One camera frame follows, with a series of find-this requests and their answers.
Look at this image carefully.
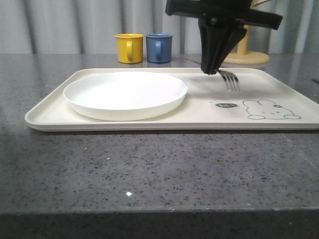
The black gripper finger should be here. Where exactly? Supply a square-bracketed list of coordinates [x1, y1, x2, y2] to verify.
[198, 18, 232, 74]
[207, 25, 246, 75]

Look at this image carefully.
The wooden mug tree stand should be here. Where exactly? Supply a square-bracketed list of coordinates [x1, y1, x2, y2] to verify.
[222, 0, 271, 65]

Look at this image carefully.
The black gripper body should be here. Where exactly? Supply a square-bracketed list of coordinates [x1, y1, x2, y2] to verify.
[165, 0, 283, 30]

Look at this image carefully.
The silver fork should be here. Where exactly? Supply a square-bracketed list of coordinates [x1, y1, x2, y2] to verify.
[218, 70, 241, 92]

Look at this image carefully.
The blue mug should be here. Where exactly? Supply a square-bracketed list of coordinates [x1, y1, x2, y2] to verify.
[146, 33, 173, 63]

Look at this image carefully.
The cream rabbit serving tray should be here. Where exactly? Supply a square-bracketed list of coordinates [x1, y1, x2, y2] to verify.
[25, 68, 319, 131]

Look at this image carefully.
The yellow mug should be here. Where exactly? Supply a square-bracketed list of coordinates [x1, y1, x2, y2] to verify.
[115, 33, 144, 64]

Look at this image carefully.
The white round plate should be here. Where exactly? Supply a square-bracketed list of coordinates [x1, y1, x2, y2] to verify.
[63, 71, 188, 121]

